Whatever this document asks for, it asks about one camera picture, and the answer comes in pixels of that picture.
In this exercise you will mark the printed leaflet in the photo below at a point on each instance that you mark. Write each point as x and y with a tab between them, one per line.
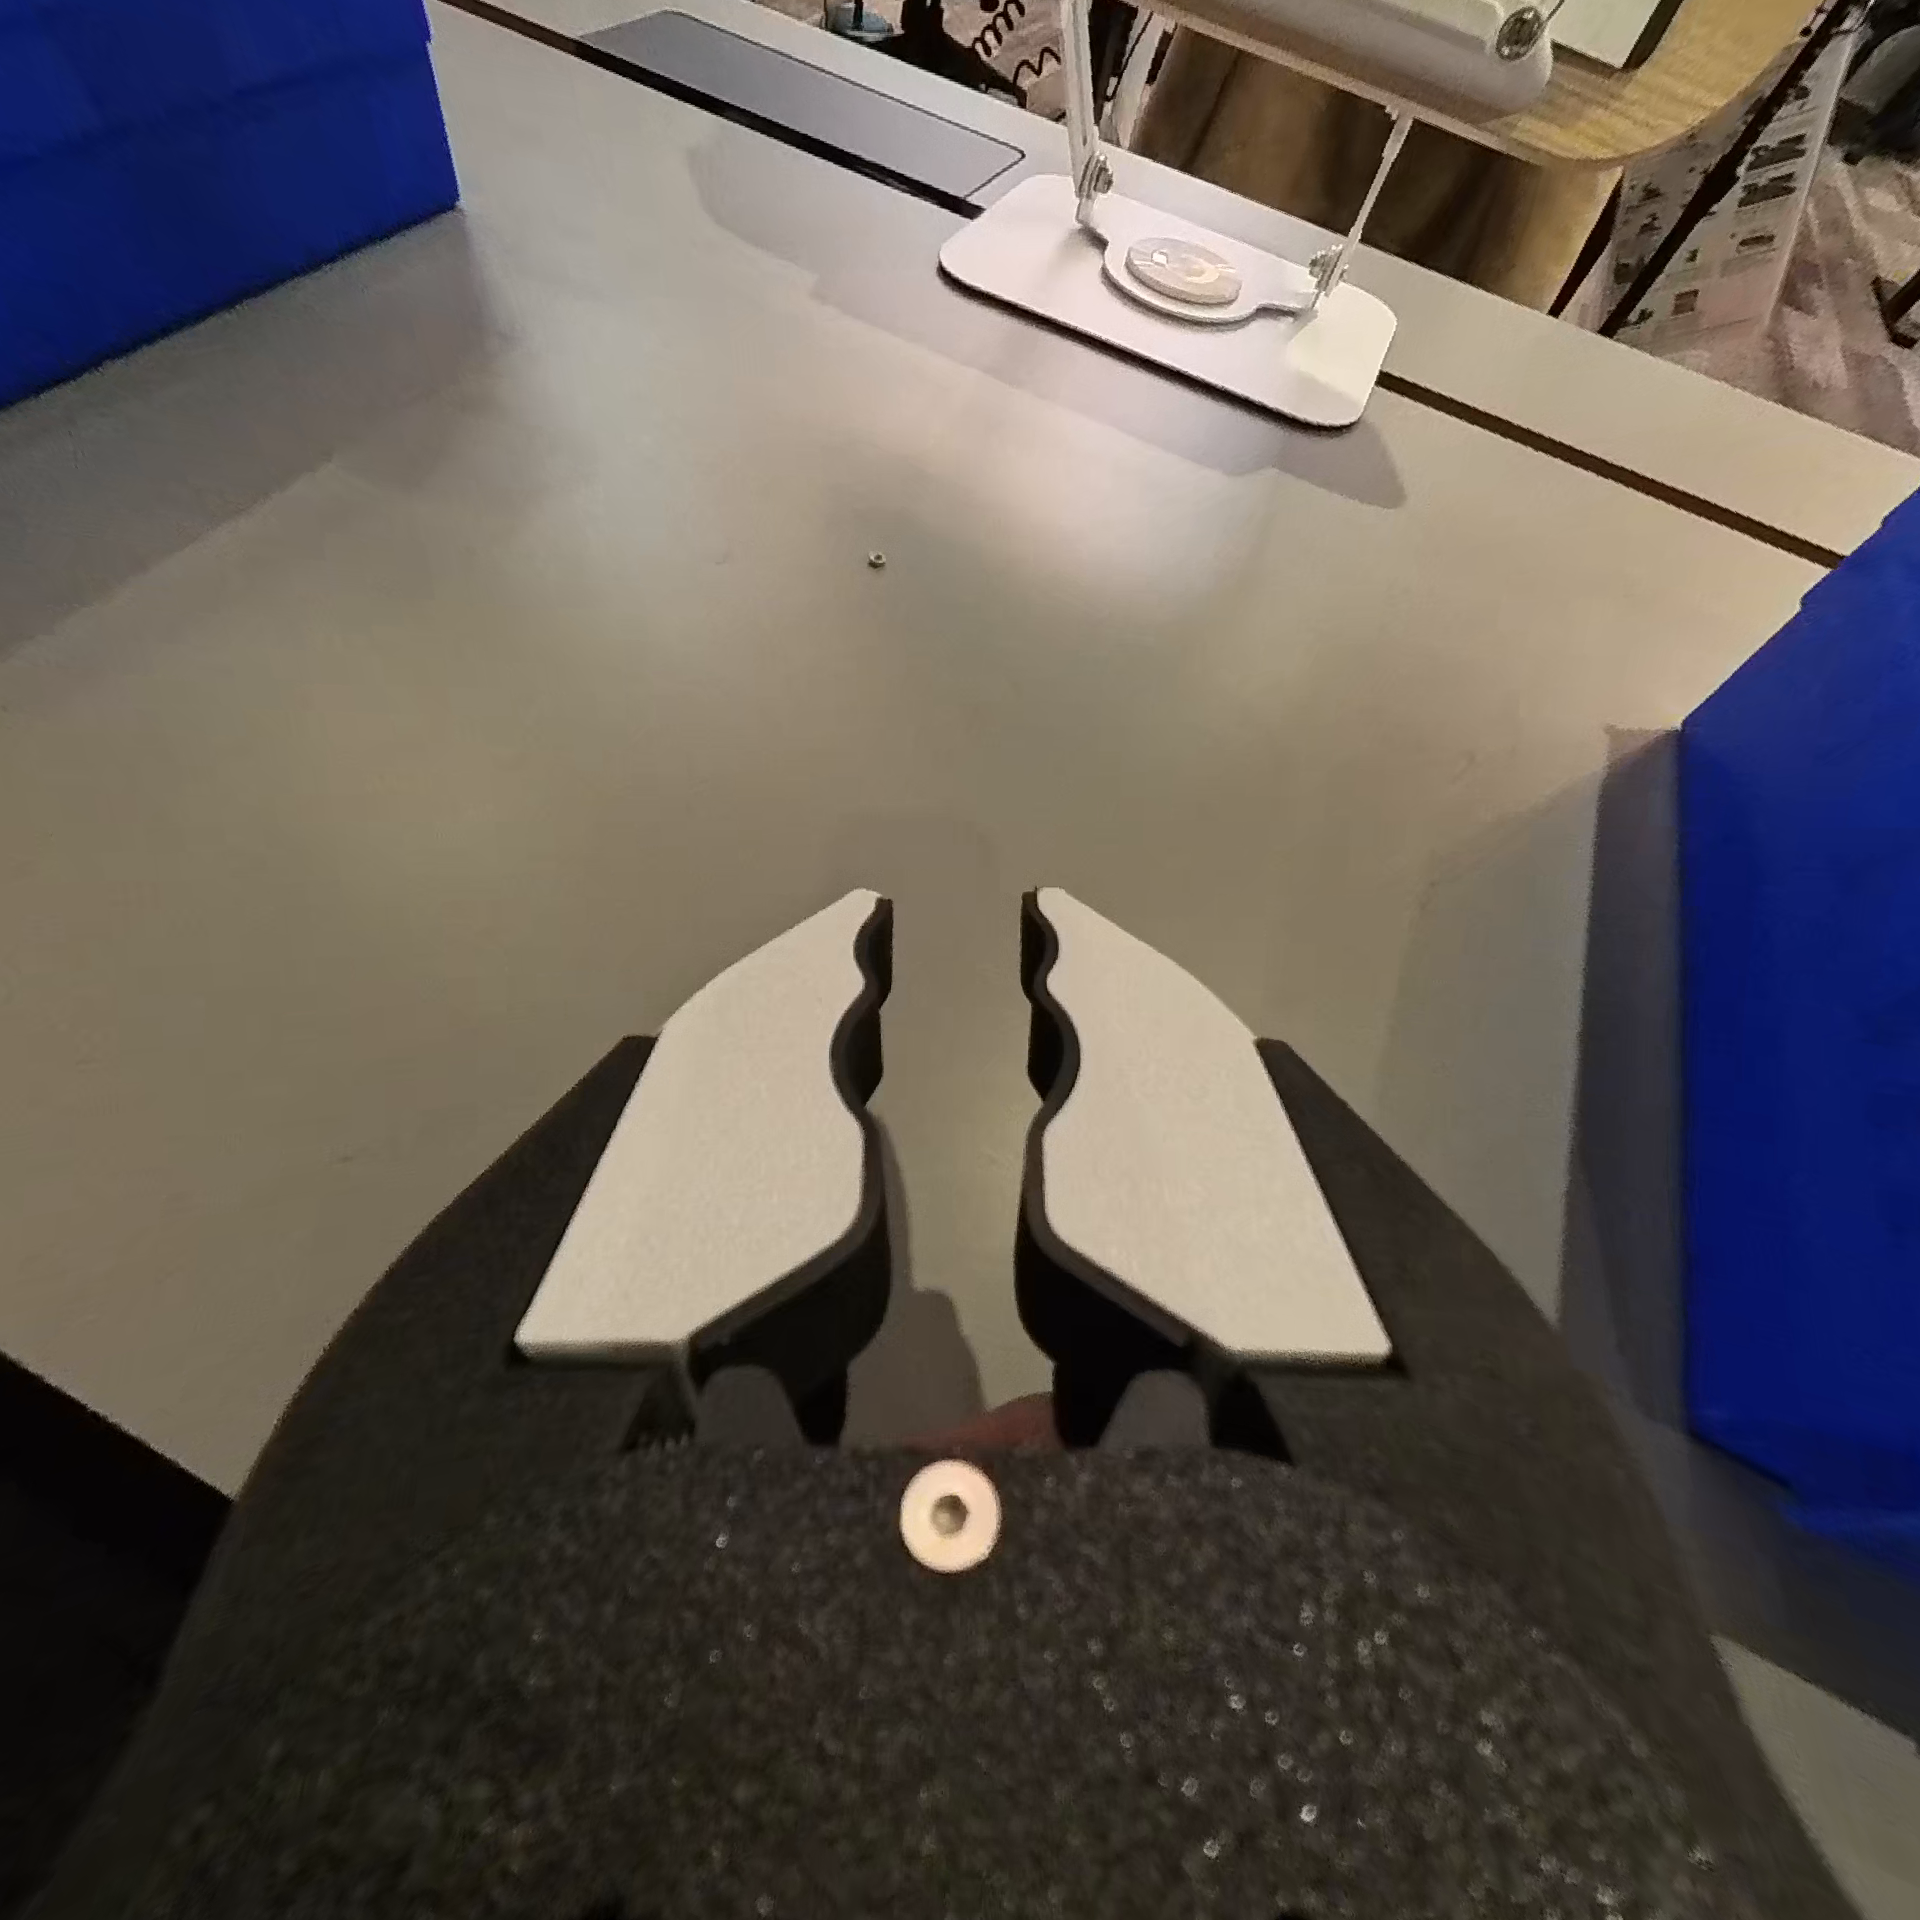
1724	227

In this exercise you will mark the dark table inset panel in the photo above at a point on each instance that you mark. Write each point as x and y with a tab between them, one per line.
840	103

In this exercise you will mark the blue plastic divided bin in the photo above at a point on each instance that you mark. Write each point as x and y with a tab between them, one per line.
194	181

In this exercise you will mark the printed instruction sheet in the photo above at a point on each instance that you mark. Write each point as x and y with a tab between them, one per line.
1607	24

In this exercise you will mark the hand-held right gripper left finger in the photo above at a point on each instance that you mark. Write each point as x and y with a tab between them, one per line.
716	1187

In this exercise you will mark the blue plastic shelf bin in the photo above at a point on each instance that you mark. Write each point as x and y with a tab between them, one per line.
1811	1049

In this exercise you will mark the instruction sheet on stand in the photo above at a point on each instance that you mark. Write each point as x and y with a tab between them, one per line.
1653	103

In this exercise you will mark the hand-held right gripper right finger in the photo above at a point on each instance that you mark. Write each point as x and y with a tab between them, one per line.
1204	1187

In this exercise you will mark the white metal display stand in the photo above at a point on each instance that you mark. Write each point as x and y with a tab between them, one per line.
1019	246

